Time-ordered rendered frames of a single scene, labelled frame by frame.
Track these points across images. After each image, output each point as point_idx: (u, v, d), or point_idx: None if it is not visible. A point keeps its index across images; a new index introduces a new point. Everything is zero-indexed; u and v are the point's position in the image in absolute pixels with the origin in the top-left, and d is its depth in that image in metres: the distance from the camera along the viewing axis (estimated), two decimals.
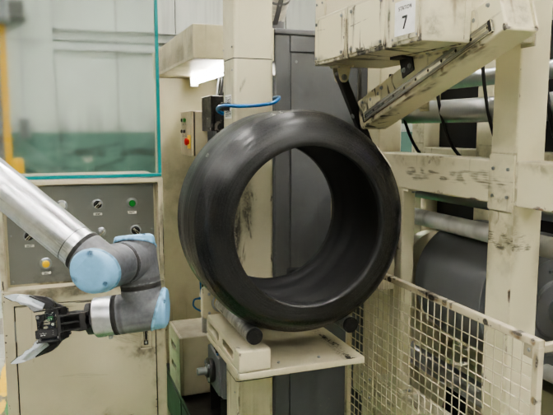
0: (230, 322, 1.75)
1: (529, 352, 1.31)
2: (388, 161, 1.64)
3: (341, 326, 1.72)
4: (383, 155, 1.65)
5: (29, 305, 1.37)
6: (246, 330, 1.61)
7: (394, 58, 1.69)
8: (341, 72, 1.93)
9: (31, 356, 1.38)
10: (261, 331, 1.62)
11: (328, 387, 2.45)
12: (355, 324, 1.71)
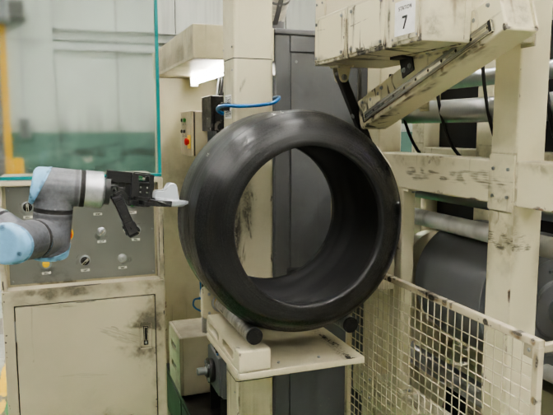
0: (230, 322, 1.75)
1: (529, 352, 1.31)
2: (388, 162, 1.64)
3: (341, 327, 1.72)
4: (383, 155, 1.65)
5: (164, 190, 1.55)
6: (246, 330, 1.61)
7: (394, 58, 1.69)
8: (341, 72, 1.93)
9: None
10: (261, 331, 1.62)
11: (328, 387, 2.45)
12: (355, 324, 1.71)
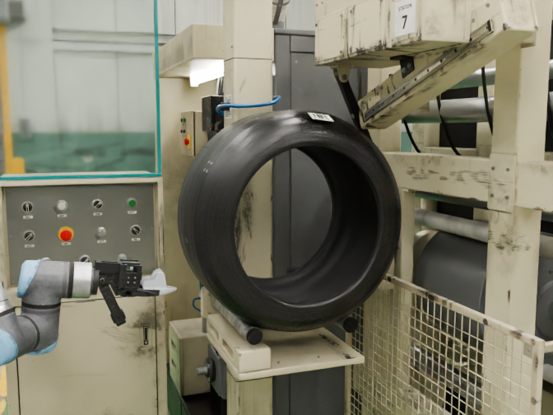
0: None
1: (529, 352, 1.31)
2: (327, 119, 1.57)
3: None
4: (319, 115, 1.58)
5: (152, 278, 1.56)
6: (252, 342, 1.62)
7: (394, 58, 1.69)
8: (341, 72, 1.93)
9: None
10: (247, 333, 1.60)
11: (328, 387, 2.45)
12: (348, 321, 1.70)
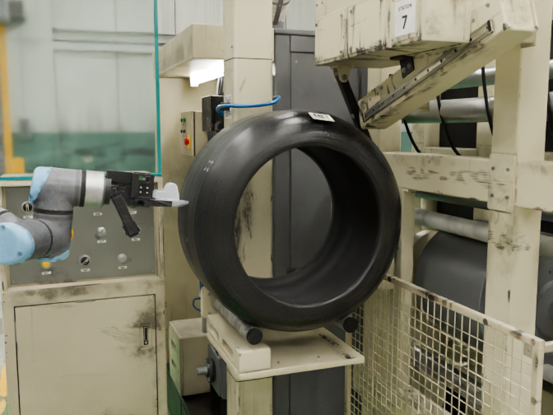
0: None
1: (529, 352, 1.31)
2: (328, 119, 1.57)
3: None
4: (320, 115, 1.58)
5: (164, 190, 1.55)
6: (252, 342, 1.62)
7: (394, 58, 1.69)
8: (341, 72, 1.93)
9: None
10: (247, 333, 1.60)
11: (328, 387, 2.45)
12: (348, 321, 1.70)
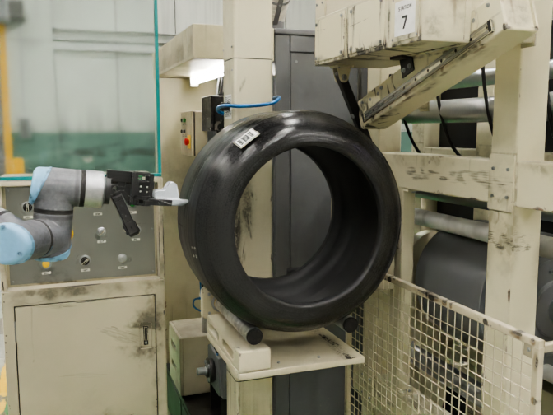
0: None
1: (529, 352, 1.31)
2: (253, 136, 1.50)
3: (345, 315, 1.72)
4: (244, 137, 1.51)
5: (164, 188, 1.55)
6: (259, 329, 1.63)
7: (394, 58, 1.69)
8: (341, 72, 1.93)
9: None
10: (255, 343, 1.62)
11: (328, 387, 2.45)
12: (350, 330, 1.70)
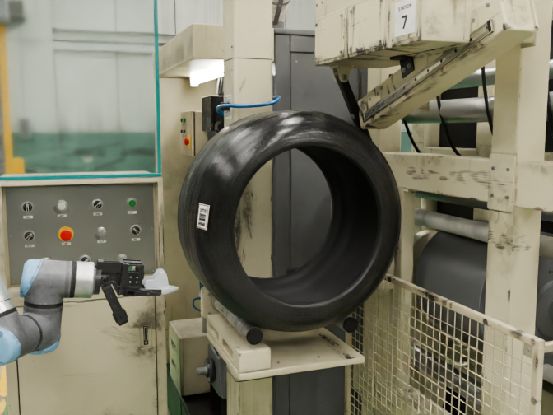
0: (230, 321, 1.75)
1: (529, 352, 1.31)
2: (206, 211, 1.48)
3: (341, 328, 1.72)
4: (201, 216, 1.50)
5: (155, 278, 1.56)
6: (247, 329, 1.62)
7: (394, 58, 1.69)
8: (341, 72, 1.93)
9: None
10: (261, 332, 1.62)
11: (328, 387, 2.45)
12: (355, 324, 1.70)
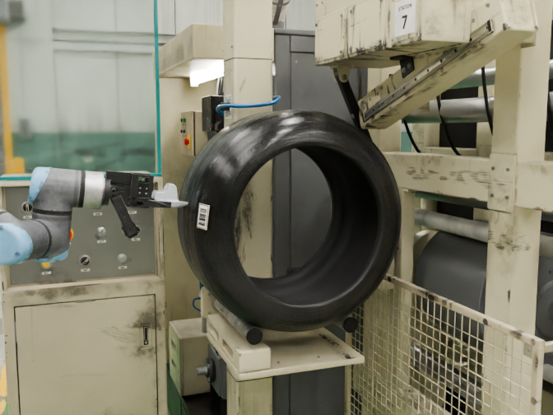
0: (230, 321, 1.75)
1: (529, 352, 1.31)
2: (206, 211, 1.48)
3: (341, 328, 1.72)
4: (201, 216, 1.50)
5: (164, 191, 1.55)
6: (247, 329, 1.62)
7: (394, 58, 1.69)
8: (341, 72, 1.93)
9: None
10: (261, 332, 1.62)
11: (328, 387, 2.45)
12: (355, 324, 1.70)
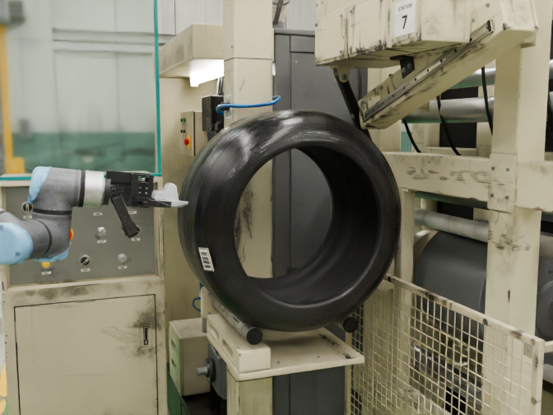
0: None
1: (529, 352, 1.31)
2: (207, 254, 1.50)
3: None
4: (204, 259, 1.52)
5: (164, 190, 1.55)
6: (244, 338, 1.62)
7: (394, 58, 1.69)
8: (341, 72, 1.93)
9: None
10: (254, 328, 1.61)
11: (328, 387, 2.45)
12: (352, 320, 1.70)
